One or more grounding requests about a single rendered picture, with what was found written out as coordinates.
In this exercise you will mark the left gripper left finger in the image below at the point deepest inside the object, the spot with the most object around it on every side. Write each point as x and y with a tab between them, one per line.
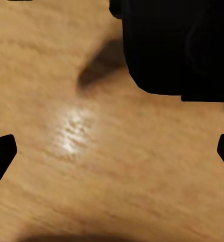
8	150

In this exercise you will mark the digital camera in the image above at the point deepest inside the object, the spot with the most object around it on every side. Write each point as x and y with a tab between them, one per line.
174	47

